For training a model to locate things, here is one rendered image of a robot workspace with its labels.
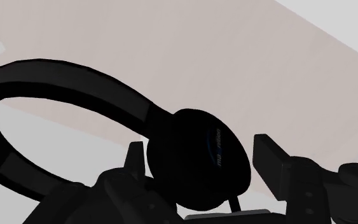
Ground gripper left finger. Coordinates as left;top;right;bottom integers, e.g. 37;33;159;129
23;141;186;224

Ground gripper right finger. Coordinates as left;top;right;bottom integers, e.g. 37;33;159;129
252;133;358;224

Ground black headphones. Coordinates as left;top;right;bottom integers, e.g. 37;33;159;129
0;58;252;213

